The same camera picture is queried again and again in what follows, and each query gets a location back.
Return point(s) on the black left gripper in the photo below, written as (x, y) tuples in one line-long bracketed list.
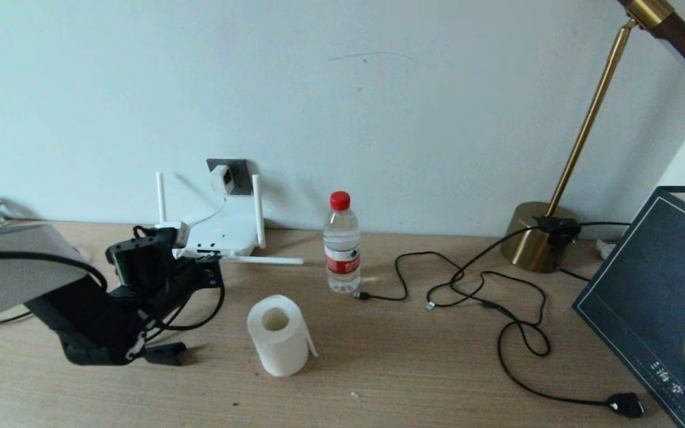
[(146, 270)]

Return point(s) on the white power adapter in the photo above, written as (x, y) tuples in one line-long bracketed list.
[(222, 178)]

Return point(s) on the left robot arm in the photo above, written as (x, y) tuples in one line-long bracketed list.
[(9, 273)]

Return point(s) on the white router with antennas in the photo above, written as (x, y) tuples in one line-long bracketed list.
[(232, 235)]

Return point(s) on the small black plastic clip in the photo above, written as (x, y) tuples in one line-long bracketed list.
[(167, 355)]

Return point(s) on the white toilet paper roll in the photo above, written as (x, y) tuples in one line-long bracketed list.
[(277, 351)]

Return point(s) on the clear water bottle red cap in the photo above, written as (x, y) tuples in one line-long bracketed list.
[(342, 249)]

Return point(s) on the brass desk lamp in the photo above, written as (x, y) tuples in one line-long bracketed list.
[(530, 244)]

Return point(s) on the small white crumpled item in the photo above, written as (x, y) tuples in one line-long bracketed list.
[(605, 248)]

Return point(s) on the dark blue gift bag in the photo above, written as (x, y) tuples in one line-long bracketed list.
[(634, 285)]

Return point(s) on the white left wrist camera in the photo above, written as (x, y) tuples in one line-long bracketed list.
[(173, 233)]

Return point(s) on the grey wall socket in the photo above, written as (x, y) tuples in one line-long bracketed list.
[(244, 178)]

